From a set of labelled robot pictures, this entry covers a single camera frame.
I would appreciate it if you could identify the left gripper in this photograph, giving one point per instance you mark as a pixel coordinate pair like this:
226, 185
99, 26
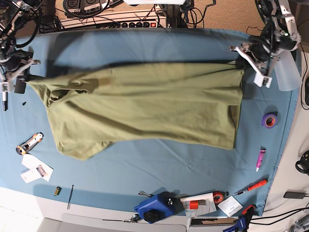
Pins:
261, 59

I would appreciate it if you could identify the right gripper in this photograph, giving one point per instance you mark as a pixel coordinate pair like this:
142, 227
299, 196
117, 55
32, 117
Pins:
12, 71

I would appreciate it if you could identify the olive green t-shirt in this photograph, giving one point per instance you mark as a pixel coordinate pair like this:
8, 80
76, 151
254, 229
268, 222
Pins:
193, 103

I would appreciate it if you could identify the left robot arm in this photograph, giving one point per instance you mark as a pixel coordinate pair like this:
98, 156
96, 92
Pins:
280, 30

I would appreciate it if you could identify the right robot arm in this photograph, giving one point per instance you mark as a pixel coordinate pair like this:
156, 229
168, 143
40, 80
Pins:
14, 18

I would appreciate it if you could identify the black remote control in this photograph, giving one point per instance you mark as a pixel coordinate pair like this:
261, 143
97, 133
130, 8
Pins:
20, 86

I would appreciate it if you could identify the white marker pen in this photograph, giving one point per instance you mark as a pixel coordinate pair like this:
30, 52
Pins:
4, 100

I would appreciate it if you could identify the translucent plastic cup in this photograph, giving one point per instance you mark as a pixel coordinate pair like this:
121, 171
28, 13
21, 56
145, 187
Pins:
286, 71

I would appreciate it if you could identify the purple tape roll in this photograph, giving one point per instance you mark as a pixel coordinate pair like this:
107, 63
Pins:
269, 120

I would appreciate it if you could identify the orange grey utility knife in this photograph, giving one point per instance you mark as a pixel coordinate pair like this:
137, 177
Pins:
29, 144

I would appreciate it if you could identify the white paper card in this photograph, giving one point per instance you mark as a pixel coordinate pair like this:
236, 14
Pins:
30, 162

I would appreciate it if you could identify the pink glue tube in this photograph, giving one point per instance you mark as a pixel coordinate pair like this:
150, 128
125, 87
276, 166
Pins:
260, 158

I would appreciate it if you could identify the small green battery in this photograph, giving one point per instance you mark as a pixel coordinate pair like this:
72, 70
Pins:
57, 191

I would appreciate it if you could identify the black tweezers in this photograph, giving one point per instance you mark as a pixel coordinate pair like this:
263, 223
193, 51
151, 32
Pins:
70, 196

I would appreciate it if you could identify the orange tape roll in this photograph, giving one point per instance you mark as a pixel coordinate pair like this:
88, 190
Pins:
218, 197

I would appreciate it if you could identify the white rolled paper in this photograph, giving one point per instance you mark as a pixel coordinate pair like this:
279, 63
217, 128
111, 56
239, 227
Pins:
200, 197

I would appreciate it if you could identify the white square booklet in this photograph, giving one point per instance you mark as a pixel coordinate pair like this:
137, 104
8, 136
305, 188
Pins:
230, 206

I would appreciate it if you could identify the black power adapter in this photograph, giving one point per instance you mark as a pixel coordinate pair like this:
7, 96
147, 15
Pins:
294, 195

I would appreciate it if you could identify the blue table cloth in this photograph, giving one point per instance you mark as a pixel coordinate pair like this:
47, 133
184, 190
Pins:
112, 178

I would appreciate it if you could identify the small orange block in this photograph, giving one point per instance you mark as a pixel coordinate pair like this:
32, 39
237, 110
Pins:
193, 205

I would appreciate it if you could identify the blue orange clamp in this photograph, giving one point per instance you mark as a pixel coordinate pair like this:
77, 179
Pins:
242, 223

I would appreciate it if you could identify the blue plastic device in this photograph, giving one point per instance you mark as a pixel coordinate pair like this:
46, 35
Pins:
156, 207

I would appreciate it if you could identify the orange handled screwdriver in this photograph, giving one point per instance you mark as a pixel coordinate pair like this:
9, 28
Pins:
253, 186

